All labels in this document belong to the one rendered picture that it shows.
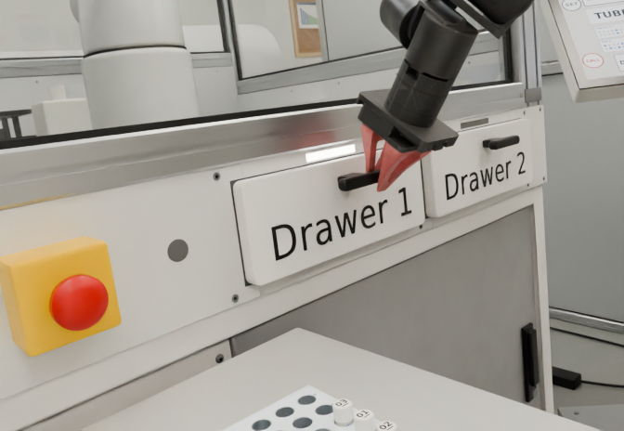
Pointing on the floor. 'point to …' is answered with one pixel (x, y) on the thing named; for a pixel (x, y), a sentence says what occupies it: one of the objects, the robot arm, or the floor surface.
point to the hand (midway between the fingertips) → (378, 180)
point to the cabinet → (357, 321)
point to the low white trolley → (349, 366)
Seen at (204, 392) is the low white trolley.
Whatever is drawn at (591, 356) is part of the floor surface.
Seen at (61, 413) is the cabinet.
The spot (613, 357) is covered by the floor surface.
